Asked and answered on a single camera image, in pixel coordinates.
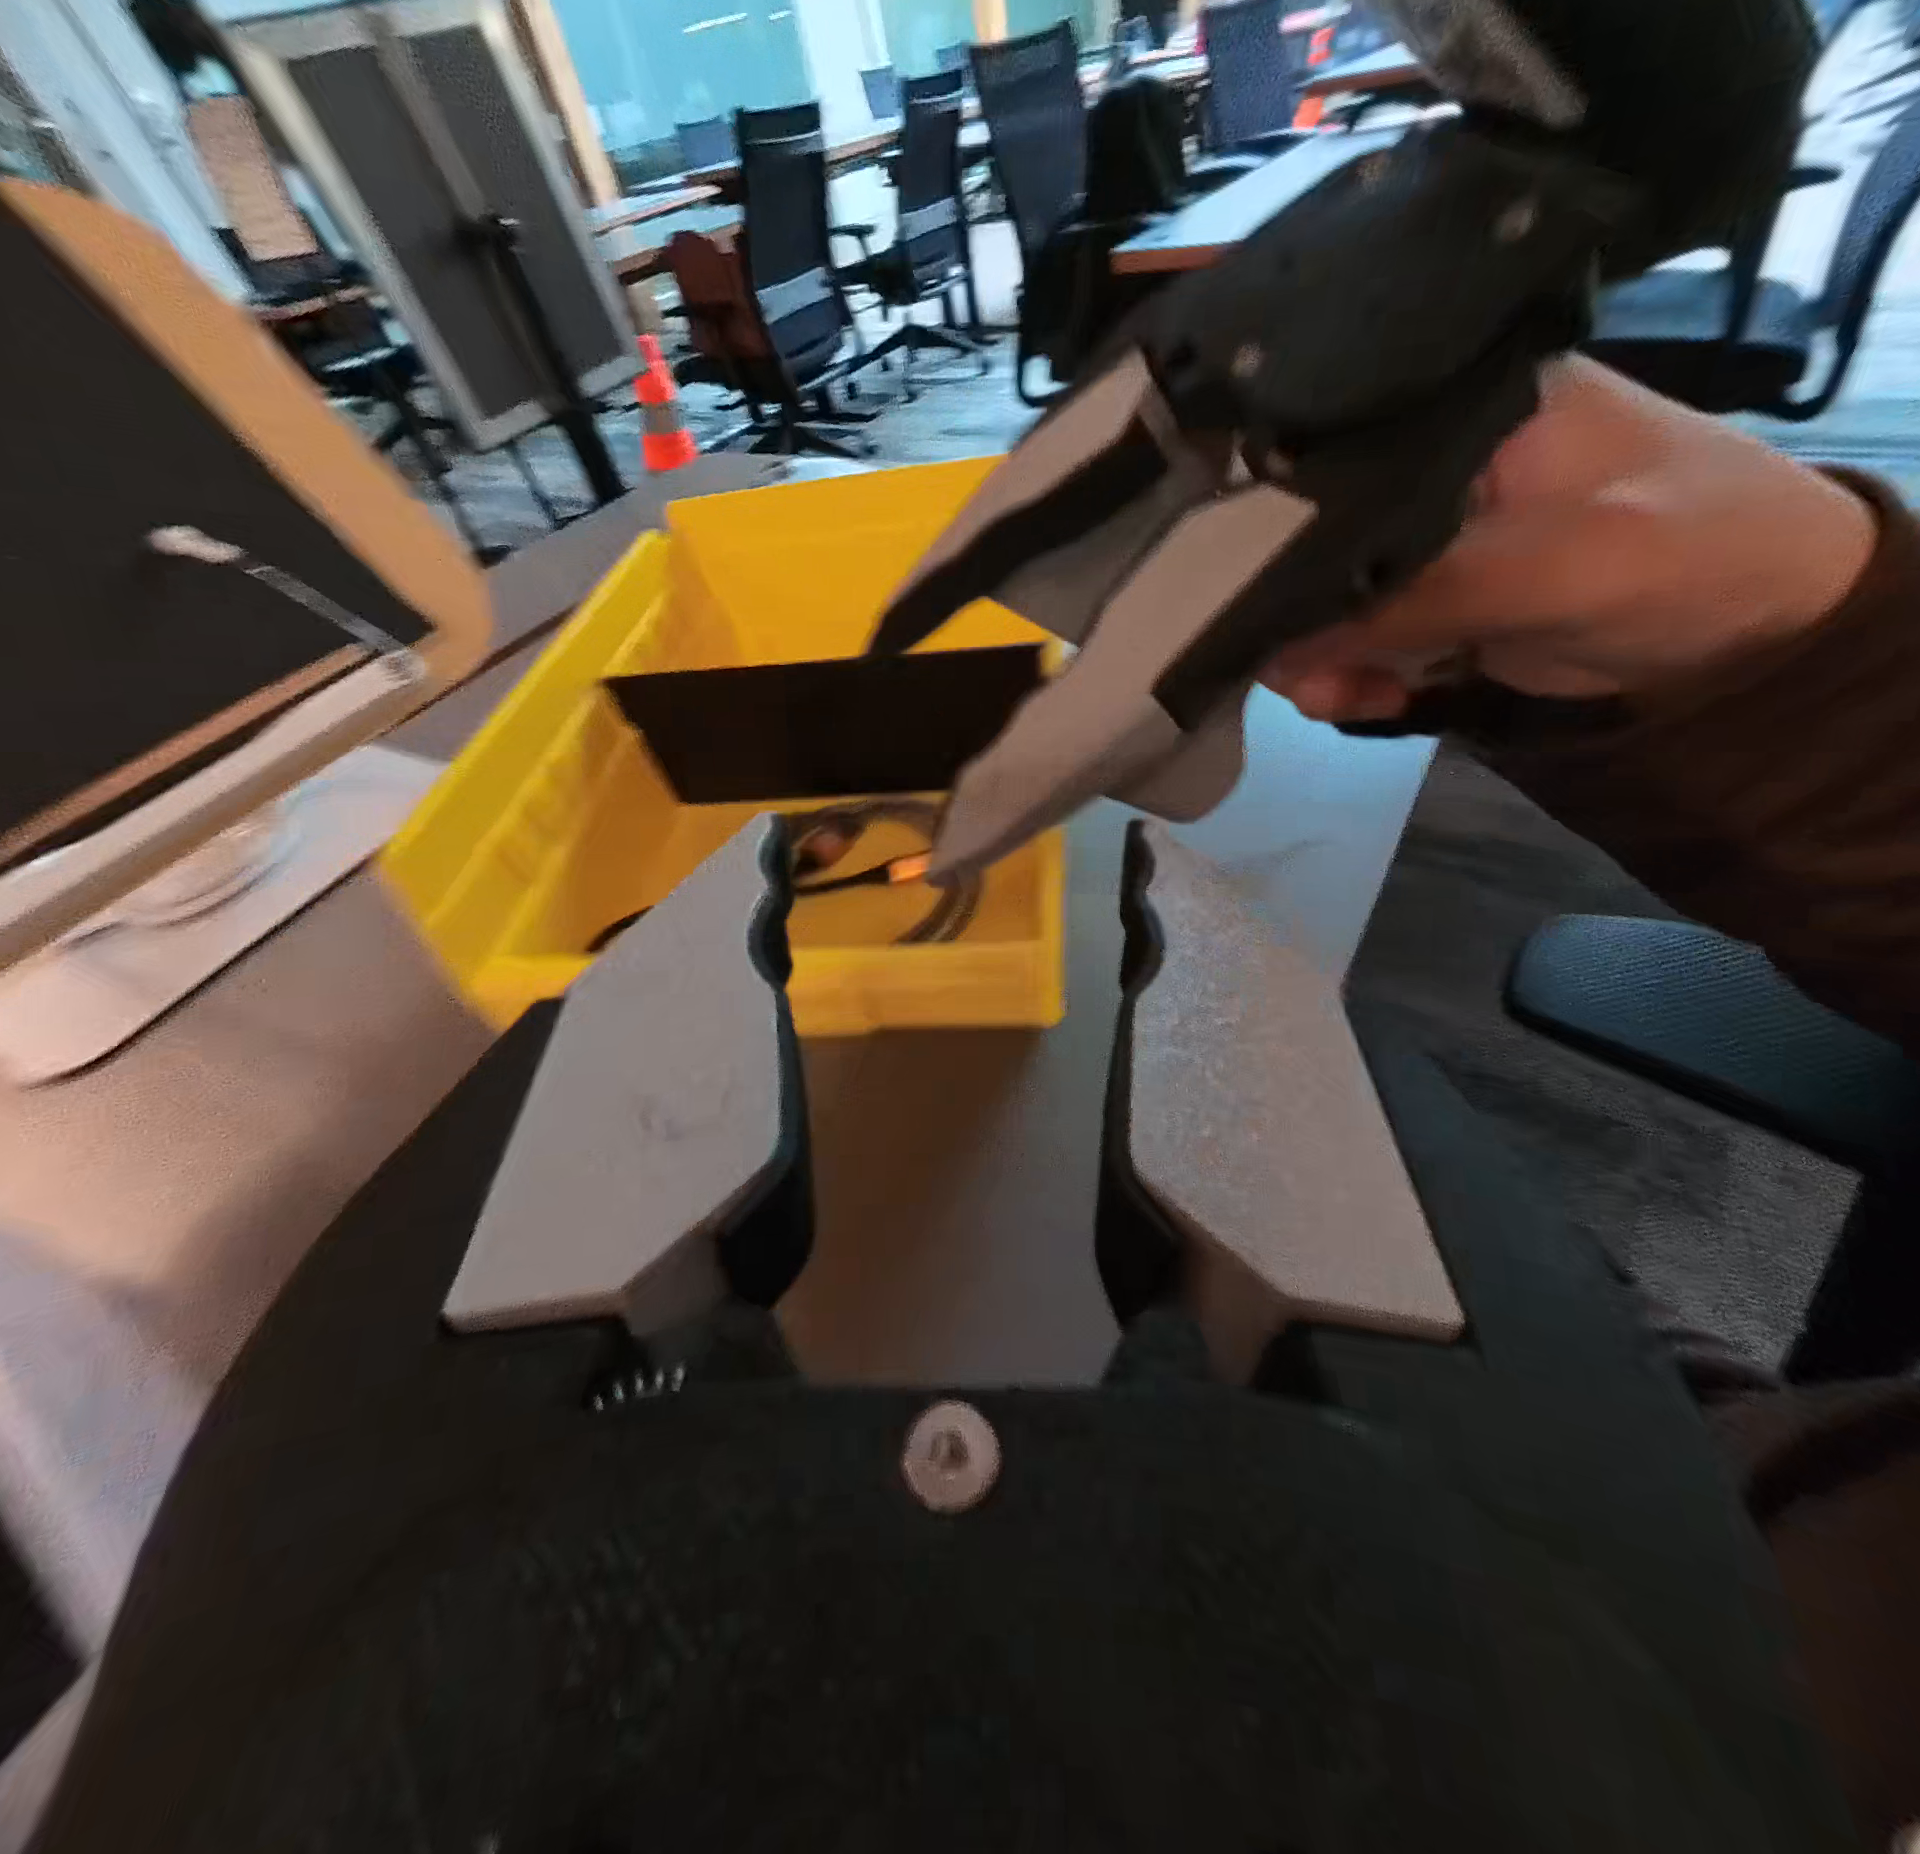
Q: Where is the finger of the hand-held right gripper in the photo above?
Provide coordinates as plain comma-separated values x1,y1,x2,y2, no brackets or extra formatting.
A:
931,486,1320,890
873,354,1234,658

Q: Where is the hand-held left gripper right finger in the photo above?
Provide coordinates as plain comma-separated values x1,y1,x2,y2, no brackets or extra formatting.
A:
1096,819,1466,1389

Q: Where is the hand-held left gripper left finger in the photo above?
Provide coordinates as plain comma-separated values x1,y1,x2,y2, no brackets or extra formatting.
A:
441,816,818,1347

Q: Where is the yellow plastic bin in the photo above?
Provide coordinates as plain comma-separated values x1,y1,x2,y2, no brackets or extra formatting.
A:
378,458,1071,1038

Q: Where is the braided usb-c cable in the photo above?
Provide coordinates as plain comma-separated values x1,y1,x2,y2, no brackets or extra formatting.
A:
778,808,989,949

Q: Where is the person's right forearm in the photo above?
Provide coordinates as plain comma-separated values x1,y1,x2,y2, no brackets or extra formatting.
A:
1352,467,1920,1016

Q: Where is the person's right hand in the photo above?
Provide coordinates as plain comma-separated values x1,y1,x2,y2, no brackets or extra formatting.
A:
1279,360,1877,730

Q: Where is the black bin divider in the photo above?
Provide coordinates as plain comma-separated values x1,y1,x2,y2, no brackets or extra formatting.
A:
605,642,1049,808

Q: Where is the black office chair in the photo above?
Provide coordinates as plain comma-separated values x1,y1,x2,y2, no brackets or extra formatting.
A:
1592,130,1920,417
672,100,890,461
969,24,1120,410

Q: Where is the orange traffic cone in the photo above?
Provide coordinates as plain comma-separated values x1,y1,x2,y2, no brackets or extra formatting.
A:
629,330,700,475

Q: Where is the blue chair armrest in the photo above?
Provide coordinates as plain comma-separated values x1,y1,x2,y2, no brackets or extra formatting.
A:
1507,918,1920,1136

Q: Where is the grey panel on stand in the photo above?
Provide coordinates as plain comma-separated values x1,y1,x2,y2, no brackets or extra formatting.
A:
224,0,648,453

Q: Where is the wooden book stand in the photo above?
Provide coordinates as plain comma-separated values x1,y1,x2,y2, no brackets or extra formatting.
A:
0,179,495,1093

